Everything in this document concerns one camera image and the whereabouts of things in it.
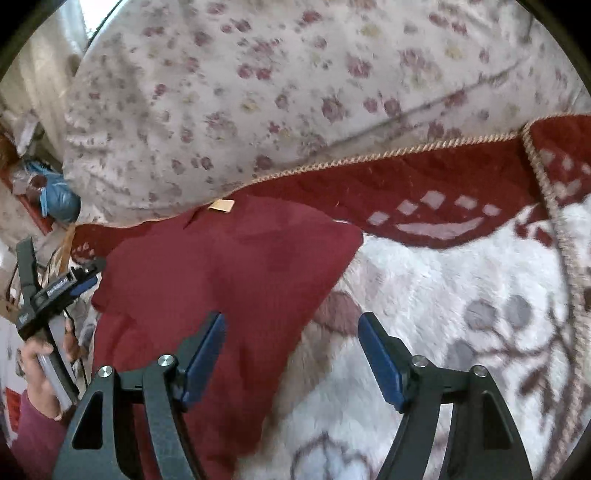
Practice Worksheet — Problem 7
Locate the red and white plush blanket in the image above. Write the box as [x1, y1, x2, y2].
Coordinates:
[69, 113, 591, 480]

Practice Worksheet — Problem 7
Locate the floral white pillow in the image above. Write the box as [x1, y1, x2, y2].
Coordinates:
[62, 0, 591, 227]

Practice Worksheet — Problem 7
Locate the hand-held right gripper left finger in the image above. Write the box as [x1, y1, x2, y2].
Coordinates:
[52, 311, 228, 480]

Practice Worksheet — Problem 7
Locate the blue plastic bag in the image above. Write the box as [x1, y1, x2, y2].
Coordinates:
[23, 159, 81, 224]

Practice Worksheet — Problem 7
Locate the dark red garment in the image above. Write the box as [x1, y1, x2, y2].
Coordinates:
[90, 196, 365, 480]

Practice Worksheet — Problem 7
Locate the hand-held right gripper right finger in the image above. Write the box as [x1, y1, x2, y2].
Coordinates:
[358, 311, 534, 480]

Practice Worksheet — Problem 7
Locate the beige curtain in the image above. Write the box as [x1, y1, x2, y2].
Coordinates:
[0, 0, 90, 158]

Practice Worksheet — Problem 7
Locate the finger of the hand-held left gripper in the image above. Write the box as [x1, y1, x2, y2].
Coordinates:
[15, 237, 38, 298]
[68, 257, 108, 297]

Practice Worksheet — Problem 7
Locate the person's left hand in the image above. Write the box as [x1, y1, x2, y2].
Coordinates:
[18, 318, 81, 421]

